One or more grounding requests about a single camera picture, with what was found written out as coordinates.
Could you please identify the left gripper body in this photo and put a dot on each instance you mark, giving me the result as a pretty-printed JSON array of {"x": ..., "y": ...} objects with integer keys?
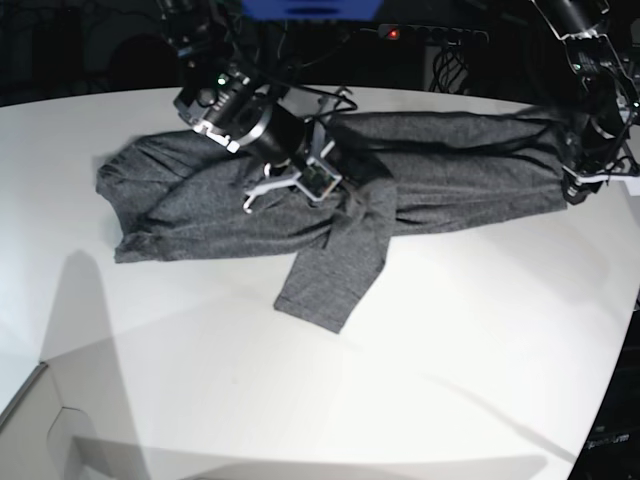
[{"x": 578, "y": 186}]

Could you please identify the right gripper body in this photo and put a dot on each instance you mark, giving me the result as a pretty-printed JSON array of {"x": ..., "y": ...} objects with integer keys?
[{"x": 308, "y": 171}]

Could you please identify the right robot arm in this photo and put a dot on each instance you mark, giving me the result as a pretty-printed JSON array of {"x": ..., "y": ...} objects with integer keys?
[{"x": 229, "y": 99}]

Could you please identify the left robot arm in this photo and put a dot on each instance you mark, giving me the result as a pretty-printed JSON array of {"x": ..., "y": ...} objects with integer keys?
[{"x": 601, "y": 153}]

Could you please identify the blue box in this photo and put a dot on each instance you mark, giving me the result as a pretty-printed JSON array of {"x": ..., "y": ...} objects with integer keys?
[{"x": 360, "y": 10}]

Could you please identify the black power strip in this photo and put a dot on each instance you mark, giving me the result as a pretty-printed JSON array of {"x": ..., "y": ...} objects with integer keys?
[{"x": 432, "y": 35}]

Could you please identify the white chair at table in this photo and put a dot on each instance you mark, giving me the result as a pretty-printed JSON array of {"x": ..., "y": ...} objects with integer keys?
[{"x": 43, "y": 439}]

